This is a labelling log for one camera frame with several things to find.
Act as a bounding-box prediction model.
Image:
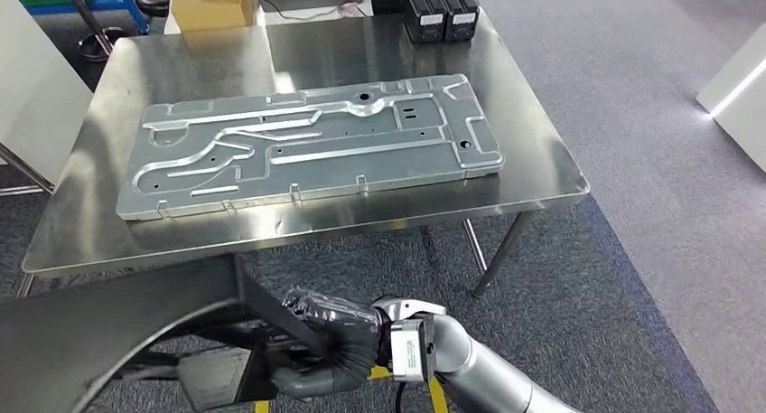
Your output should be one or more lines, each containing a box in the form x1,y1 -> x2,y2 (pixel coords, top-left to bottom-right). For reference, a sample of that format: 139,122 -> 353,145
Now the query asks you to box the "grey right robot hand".
269,287 -> 382,399

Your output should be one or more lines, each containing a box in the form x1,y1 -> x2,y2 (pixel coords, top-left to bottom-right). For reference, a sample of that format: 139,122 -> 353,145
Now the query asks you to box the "black plastic panel part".
0,254 -> 338,413

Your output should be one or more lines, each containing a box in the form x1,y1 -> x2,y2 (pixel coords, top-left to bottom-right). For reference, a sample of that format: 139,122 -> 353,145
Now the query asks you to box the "stainless steel workbench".
16,12 -> 592,299

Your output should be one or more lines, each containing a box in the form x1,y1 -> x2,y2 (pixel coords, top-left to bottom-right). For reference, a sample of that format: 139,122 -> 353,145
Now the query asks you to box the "grey stamped metal plate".
115,73 -> 506,222

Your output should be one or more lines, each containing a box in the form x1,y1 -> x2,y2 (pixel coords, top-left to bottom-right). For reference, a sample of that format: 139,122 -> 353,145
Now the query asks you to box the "black battery pack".
401,0 -> 448,45
434,0 -> 481,43

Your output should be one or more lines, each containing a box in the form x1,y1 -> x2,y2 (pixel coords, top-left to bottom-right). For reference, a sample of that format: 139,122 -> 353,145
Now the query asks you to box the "brown cardboard box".
170,0 -> 257,33

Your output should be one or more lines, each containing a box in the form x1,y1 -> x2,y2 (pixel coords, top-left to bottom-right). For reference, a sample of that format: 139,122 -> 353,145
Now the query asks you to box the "stanchion with black base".
58,0 -> 130,63

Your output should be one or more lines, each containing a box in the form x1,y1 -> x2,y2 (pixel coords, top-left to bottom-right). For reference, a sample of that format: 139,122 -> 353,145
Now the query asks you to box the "white cabinet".
0,0 -> 95,188

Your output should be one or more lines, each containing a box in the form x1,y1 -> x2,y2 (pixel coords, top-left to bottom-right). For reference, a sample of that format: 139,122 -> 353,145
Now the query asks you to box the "white pillar with light strips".
696,23 -> 766,175

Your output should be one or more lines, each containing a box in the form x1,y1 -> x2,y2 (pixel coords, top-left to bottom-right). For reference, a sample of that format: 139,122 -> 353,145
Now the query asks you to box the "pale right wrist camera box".
389,319 -> 436,383

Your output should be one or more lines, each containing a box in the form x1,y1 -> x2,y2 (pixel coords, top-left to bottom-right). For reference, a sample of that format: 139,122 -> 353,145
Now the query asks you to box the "black laptop cable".
241,0 -> 361,23

